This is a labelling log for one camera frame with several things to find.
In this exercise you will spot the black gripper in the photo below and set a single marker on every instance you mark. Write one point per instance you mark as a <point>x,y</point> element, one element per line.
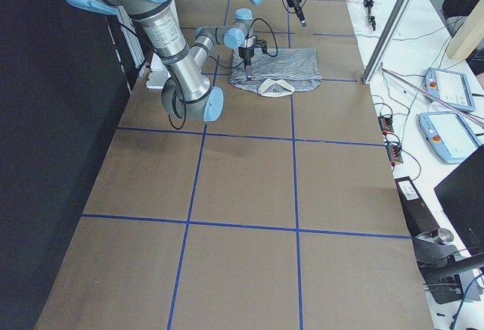
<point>246,55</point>
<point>293,1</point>

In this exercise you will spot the navy white striped polo shirt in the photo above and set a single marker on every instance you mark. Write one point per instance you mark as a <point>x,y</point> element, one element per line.
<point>291,70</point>

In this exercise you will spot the orange black connector board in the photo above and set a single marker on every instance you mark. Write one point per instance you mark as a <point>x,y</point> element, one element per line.
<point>385,123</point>

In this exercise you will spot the brown table cover mat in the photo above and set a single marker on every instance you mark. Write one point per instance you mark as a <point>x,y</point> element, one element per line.
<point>282,214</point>

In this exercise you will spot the blue teach pendant upper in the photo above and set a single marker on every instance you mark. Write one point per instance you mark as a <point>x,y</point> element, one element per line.
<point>451,87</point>

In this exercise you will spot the blue teach pendant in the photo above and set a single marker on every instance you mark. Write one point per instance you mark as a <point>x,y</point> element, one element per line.
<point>451,87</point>
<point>449,136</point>

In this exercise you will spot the blue teach pendant lower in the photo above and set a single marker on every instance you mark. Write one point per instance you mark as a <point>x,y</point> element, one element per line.
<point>449,136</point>

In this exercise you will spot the black rectangular box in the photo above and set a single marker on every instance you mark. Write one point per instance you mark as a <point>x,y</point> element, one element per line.
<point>417,215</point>

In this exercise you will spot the black monitor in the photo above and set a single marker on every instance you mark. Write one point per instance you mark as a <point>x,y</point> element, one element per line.
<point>460,194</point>

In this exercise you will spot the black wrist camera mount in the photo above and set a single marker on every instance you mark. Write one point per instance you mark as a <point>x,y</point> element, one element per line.
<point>262,44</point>

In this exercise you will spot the aluminium frame post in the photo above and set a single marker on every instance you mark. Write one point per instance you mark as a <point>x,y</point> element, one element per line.
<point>395,17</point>

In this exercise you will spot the black camera tripod mount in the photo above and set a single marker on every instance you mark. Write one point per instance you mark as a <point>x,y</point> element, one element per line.
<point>448,272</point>

